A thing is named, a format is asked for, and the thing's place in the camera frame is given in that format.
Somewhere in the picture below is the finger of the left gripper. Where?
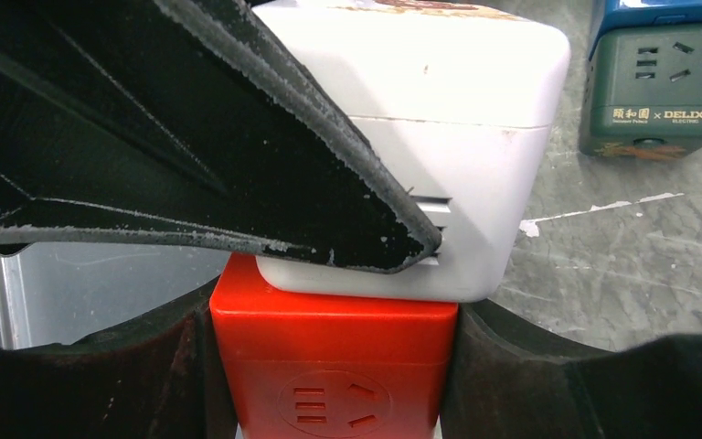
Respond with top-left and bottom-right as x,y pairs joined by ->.
0,1 -> 441,273

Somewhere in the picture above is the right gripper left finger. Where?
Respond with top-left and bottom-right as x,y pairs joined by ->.
0,282 -> 238,438

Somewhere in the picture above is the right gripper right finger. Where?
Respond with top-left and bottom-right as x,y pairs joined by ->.
440,300 -> 702,438

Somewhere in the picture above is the red cube adapter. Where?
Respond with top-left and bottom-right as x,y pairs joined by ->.
210,254 -> 458,438

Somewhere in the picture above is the white cube adapter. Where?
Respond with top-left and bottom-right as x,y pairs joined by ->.
253,1 -> 570,303

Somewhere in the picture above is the green cube adapter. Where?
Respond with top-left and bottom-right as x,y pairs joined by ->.
579,23 -> 702,160

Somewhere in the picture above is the blue cube adapter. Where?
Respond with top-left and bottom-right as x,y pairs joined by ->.
587,0 -> 702,60

